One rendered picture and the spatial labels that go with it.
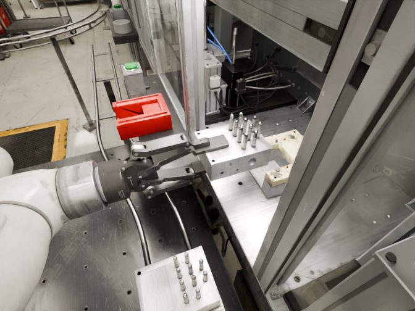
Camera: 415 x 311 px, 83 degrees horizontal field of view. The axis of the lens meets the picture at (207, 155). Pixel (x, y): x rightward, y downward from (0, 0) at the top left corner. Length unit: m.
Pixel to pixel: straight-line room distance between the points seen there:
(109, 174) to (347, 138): 0.34
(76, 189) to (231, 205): 0.31
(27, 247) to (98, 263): 0.46
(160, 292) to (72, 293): 0.37
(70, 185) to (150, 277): 0.21
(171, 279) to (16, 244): 0.24
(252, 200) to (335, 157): 0.38
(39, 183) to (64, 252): 0.45
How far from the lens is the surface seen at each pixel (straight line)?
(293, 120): 0.81
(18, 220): 0.37
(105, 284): 0.76
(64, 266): 0.83
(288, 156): 0.59
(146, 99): 0.78
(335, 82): 0.19
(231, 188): 0.57
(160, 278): 0.47
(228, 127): 0.49
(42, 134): 2.55
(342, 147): 0.19
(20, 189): 0.42
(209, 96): 0.71
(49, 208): 0.42
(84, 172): 0.42
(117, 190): 0.42
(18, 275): 0.32
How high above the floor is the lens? 1.37
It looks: 46 degrees down
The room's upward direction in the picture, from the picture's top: straight up
